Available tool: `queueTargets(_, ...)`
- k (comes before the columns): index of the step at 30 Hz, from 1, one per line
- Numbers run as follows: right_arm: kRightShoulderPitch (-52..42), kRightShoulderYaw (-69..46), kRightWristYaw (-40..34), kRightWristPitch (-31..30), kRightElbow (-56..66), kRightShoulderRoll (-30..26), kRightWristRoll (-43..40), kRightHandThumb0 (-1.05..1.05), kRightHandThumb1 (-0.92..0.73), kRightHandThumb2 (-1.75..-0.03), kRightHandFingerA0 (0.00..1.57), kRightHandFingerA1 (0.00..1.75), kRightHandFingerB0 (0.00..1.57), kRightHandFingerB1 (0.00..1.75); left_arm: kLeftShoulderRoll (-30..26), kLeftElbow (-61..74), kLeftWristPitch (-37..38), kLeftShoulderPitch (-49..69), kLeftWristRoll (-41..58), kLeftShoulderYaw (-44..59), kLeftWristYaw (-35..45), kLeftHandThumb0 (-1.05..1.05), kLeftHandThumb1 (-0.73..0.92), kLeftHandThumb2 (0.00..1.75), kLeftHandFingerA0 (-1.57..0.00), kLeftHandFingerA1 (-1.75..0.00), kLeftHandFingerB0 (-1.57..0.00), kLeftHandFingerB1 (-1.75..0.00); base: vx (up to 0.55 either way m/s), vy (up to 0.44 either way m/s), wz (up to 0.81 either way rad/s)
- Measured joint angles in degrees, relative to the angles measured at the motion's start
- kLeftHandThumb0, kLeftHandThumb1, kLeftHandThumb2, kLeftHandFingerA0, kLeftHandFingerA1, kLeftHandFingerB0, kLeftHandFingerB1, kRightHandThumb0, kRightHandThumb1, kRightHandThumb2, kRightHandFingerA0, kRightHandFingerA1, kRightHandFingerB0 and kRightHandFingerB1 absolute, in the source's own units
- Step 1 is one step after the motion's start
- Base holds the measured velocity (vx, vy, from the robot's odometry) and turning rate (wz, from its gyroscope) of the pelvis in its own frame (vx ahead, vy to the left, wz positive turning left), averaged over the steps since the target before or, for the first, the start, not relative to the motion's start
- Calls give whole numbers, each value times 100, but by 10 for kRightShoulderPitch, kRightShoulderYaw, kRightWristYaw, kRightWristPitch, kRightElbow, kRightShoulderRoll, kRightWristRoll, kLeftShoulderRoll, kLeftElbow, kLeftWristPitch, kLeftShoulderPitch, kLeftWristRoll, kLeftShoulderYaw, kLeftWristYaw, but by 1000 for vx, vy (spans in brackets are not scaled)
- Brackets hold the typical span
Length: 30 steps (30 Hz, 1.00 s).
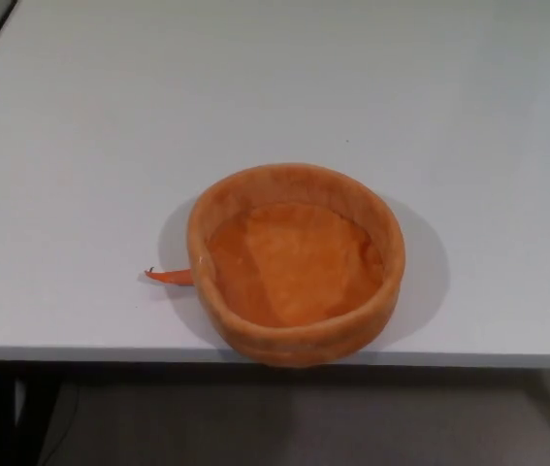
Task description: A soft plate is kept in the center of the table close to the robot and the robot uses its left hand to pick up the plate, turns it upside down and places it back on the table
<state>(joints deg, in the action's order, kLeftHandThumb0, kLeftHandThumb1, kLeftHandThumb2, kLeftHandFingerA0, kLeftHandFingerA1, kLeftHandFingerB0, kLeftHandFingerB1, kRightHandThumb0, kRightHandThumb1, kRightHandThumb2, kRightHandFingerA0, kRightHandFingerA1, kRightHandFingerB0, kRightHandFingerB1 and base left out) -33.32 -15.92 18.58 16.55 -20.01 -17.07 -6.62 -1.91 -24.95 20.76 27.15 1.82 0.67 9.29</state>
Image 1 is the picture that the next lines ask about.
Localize orange plush soft plate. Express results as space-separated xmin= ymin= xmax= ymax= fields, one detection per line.
xmin=140 ymin=162 xmax=406 ymax=368

